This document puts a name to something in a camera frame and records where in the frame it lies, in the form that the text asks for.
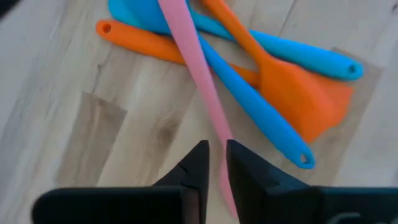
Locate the blue silicone spatula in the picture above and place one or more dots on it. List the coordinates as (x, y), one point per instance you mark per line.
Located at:
(311, 59)

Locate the orange silicone spatula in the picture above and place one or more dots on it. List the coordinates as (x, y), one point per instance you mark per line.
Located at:
(140, 39)
(289, 96)

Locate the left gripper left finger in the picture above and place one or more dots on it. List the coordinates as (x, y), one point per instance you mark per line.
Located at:
(124, 205)

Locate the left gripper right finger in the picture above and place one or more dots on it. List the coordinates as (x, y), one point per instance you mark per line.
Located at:
(311, 205)

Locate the blue silicone spoon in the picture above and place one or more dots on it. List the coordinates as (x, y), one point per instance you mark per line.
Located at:
(264, 115)

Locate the pink silicone spatula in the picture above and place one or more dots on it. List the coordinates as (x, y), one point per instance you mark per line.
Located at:
(192, 56)

